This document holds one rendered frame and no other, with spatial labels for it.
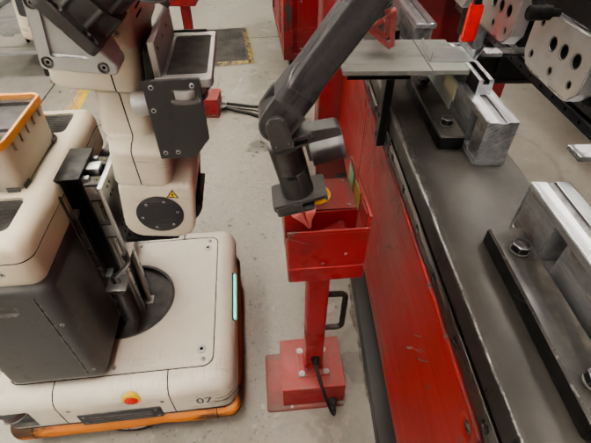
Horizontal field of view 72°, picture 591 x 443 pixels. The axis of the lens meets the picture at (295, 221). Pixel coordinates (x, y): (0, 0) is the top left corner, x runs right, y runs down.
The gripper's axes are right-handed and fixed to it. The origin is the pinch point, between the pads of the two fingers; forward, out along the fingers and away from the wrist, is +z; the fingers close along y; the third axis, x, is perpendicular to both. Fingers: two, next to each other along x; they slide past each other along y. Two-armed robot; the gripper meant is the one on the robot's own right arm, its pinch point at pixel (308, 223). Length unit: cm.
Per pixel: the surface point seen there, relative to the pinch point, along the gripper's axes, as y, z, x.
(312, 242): 0.2, 0.0, -5.2
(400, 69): 25.6, -16.1, 21.3
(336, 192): 7.1, 2.0, 9.6
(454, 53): 39, -13, 28
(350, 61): 16.4, -18.3, 26.4
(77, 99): -152, 46, 224
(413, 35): 40, -5, 60
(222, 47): -56, 69, 311
